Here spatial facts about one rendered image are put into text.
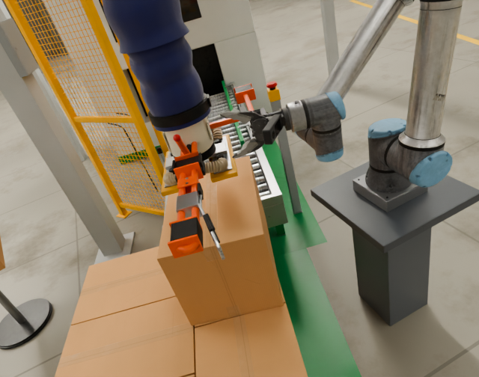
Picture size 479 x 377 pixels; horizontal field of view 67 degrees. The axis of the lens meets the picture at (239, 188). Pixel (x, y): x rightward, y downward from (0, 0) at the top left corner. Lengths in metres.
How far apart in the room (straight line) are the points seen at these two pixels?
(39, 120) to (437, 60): 2.24
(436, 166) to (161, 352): 1.25
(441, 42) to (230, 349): 1.26
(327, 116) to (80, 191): 2.10
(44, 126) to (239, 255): 1.74
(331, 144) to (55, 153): 2.02
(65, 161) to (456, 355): 2.53
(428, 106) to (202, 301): 1.08
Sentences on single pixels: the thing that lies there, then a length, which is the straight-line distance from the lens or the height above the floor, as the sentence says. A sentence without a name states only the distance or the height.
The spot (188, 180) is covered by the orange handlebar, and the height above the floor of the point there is 1.25.
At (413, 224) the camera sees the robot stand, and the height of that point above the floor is 0.75.
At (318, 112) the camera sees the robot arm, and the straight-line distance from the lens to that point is 1.13.
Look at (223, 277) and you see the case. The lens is 1.44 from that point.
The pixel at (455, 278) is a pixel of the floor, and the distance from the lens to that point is 2.41.
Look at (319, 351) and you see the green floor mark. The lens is 2.10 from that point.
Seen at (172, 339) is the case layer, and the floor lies 0.54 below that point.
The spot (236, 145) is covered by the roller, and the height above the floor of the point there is 0.52.
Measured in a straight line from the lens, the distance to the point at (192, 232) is 0.88.
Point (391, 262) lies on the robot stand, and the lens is 1.82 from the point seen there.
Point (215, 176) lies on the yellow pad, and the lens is 1.33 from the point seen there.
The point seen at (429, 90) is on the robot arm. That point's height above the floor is 1.27.
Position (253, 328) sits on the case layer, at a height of 0.54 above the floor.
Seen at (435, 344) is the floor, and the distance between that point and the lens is 2.14.
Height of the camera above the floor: 1.79
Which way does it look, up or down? 32 degrees down
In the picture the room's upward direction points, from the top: 17 degrees counter-clockwise
